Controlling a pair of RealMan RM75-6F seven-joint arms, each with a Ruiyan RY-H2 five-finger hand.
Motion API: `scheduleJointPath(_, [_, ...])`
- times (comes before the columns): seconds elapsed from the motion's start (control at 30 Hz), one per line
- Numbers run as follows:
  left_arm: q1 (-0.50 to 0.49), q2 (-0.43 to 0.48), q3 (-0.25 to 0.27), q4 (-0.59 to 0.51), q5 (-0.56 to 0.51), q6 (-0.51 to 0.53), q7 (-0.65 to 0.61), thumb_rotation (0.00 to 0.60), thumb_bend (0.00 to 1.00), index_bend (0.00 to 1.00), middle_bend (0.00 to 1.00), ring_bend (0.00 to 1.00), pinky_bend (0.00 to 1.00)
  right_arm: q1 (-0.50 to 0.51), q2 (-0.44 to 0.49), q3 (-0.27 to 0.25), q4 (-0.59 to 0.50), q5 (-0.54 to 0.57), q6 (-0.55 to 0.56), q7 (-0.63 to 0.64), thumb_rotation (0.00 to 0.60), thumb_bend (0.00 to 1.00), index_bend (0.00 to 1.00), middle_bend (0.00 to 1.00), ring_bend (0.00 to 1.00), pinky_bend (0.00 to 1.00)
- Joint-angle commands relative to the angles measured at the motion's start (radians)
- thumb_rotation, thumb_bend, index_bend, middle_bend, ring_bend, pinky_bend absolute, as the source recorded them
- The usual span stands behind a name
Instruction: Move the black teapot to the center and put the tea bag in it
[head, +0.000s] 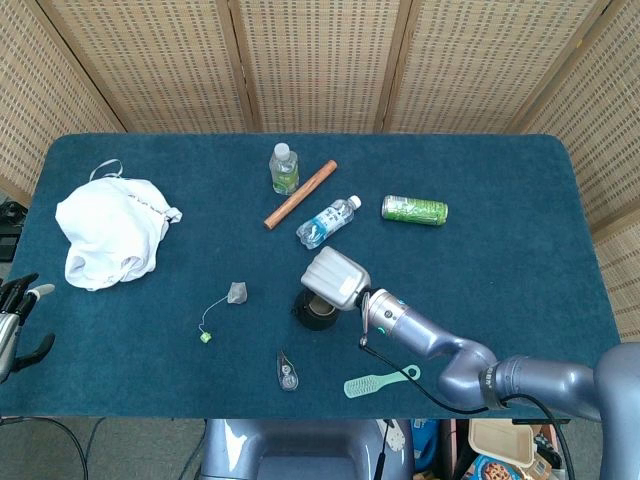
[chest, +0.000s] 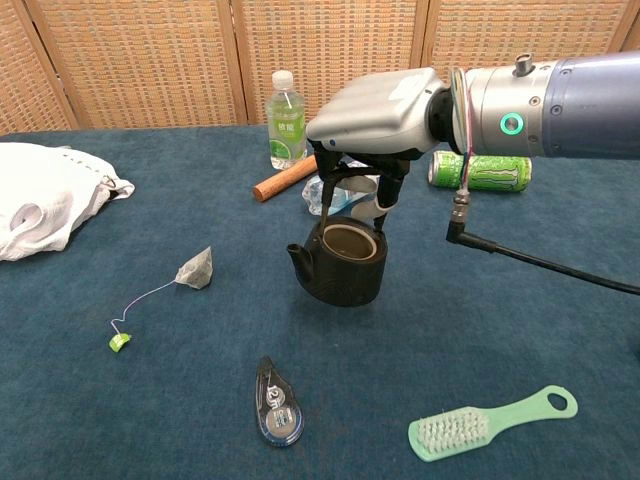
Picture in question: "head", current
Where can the blue carpet table cover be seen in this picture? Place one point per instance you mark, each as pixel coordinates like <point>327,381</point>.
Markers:
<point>175,375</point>

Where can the green energy drink can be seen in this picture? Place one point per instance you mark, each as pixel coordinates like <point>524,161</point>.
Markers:
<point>415,210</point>

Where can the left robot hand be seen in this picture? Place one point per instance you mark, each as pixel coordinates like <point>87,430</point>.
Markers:
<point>7,330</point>

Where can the blue cookie box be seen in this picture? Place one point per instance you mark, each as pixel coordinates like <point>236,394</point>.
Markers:
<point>492,470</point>

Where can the blue label water bottle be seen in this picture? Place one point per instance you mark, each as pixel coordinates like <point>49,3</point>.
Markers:
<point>325,222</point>

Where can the green label drink bottle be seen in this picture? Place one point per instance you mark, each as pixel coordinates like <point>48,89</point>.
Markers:
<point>285,172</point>

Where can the white cloth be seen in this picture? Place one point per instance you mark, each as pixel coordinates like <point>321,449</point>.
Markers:
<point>110,235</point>

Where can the brown wooden stick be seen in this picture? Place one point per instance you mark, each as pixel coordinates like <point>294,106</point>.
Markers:
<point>285,210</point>

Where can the black equipment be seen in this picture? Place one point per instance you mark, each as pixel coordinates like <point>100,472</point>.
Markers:
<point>7,215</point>

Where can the mint green brush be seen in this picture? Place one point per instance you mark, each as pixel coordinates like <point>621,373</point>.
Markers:
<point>360,387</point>

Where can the blue package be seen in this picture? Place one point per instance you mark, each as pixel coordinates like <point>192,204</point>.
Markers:
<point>425,445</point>

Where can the tea bag with green tag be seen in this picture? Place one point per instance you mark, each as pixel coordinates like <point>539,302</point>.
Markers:
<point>237,294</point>

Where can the woven rattan folding screen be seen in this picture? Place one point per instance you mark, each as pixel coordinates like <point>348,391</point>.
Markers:
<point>320,65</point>

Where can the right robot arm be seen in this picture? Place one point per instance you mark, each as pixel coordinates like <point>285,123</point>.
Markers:
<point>450,345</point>

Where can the grey robot torso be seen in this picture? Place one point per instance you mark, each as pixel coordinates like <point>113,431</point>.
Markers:
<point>310,450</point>

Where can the black teapot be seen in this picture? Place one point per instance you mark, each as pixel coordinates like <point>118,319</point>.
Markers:
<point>315,322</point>

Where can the correction tape dispenser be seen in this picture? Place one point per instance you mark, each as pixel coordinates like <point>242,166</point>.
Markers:
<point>288,380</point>

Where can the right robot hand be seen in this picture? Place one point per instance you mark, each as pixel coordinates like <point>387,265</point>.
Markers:
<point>335,277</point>

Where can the beige takeaway container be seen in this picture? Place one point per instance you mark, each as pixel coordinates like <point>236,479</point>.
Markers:
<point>500,440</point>

